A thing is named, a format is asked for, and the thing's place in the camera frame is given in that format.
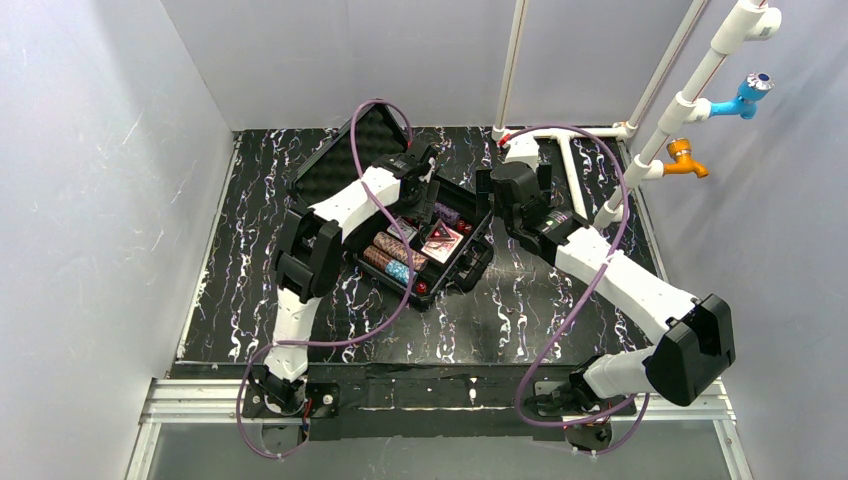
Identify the purple poker chip stack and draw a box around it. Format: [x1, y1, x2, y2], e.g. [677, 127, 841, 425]
[433, 202, 461, 226]

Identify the all-in triangle button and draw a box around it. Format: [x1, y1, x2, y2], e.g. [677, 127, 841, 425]
[424, 219, 457, 244]

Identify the black foam-lined poker case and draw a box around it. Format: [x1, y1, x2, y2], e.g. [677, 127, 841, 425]
[272, 101, 494, 309]

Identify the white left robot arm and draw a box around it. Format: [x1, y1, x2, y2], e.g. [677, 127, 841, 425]
[246, 141, 439, 416]

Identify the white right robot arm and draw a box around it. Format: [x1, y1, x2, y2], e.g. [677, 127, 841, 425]
[476, 162, 736, 414]

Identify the blue playing card deck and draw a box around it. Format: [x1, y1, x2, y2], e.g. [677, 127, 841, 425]
[386, 218, 418, 244]

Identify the orange blue chip stack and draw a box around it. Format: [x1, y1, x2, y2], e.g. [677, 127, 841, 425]
[373, 232, 428, 272]

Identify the red playing card deck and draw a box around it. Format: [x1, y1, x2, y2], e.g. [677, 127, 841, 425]
[420, 228, 464, 264]

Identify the red black chip stack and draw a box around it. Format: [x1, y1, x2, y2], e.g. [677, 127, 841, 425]
[362, 245, 394, 272]

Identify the light blue chip stack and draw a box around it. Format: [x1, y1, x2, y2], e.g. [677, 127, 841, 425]
[384, 259, 416, 286]

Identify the orange tap valve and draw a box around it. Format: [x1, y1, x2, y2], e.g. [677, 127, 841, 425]
[663, 138, 710, 179]

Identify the blue tap valve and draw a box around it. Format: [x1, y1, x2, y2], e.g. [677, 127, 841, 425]
[709, 72, 774, 120]

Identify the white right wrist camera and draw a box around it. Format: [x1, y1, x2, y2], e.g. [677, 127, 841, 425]
[499, 134, 540, 171]

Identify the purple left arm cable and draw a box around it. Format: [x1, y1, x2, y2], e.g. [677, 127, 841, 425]
[235, 99, 419, 462]

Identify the white pvc pipe frame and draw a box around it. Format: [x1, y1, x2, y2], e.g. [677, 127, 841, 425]
[490, 0, 783, 230]

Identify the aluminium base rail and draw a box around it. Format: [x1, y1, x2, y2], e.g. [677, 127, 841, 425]
[126, 372, 752, 479]

